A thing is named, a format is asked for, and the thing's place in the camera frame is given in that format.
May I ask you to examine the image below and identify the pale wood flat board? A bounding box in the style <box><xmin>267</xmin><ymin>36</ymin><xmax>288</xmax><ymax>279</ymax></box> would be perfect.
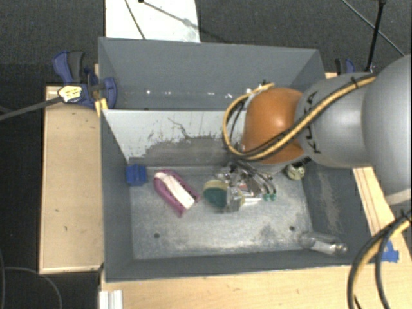
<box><xmin>38</xmin><ymin>85</ymin><xmax>106</xmax><ymax>275</ymax></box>

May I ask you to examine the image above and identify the green and yellow round sponge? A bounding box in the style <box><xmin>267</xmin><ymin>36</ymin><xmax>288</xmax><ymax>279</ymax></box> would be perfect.
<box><xmin>202</xmin><ymin>179</ymin><xmax>229</xmax><ymax>211</ymax></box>

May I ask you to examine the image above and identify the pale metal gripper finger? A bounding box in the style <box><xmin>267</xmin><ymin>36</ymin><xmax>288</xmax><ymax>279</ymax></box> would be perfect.
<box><xmin>217</xmin><ymin>167</ymin><xmax>238</xmax><ymax>188</ymax></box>
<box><xmin>225</xmin><ymin>187</ymin><xmax>262</xmax><ymax>212</ymax></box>

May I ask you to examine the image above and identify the purple and white brush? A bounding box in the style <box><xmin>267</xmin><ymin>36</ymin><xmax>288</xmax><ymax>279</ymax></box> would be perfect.
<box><xmin>153</xmin><ymin>169</ymin><xmax>201</xmax><ymax>218</ymax></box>

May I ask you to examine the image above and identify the grey metal bin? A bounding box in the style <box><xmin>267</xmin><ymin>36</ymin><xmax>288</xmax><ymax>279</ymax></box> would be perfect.
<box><xmin>97</xmin><ymin>36</ymin><xmax>378</xmax><ymax>283</ymax></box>

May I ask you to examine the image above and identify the blue ribbed block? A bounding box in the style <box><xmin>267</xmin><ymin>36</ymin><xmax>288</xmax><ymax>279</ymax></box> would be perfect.
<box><xmin>125</xmin><ymin>164</ymin><xmax>148</xmax><ymax>187</ymax></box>

